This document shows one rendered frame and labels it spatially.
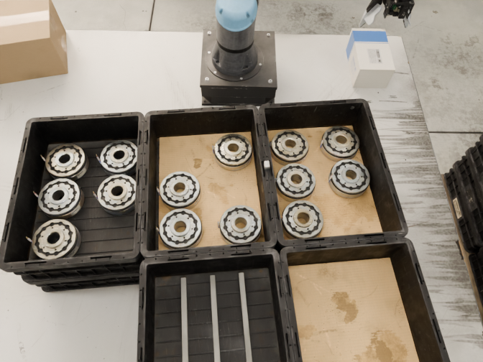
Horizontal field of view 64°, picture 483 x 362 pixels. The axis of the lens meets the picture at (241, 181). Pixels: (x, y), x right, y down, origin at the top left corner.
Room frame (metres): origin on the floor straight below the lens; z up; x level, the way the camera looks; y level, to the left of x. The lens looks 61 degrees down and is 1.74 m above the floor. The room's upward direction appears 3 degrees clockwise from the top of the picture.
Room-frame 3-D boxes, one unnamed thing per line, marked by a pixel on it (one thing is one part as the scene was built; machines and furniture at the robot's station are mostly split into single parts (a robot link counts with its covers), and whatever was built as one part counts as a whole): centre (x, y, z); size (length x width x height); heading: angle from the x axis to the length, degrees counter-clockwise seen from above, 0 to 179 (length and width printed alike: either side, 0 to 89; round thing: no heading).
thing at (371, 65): (1.07, -0.43, 0.74); 0.20 x 0.12 x 0.09; 2
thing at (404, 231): (0.50, -0.21, 0.92); 0.40 x 0.30 x 0.02; 8
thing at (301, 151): (0.60, -0.13, 0.86); 0.10 x 0.10 x 0.01
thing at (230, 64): (0.97, 0.04, 0.85); 0.15 x 0.15 x 0.10
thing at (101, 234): (0.42, 0.39, 0.87); 0.40 x 0.30 x 0.11; 8
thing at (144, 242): (0.46, 0.09, 0.92); 0.40 x 0.30 x 0.02; 8
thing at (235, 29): (0.97, 0.04, 0.97); 0.13 x 0.12 x 0.14; 175
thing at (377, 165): (0.50, -0.21, 0.87); 0.40 x 0.30 x 0.11; 8
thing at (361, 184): (0.51, -0.29, 0.86); 0.10 x 0.10 x 0.01
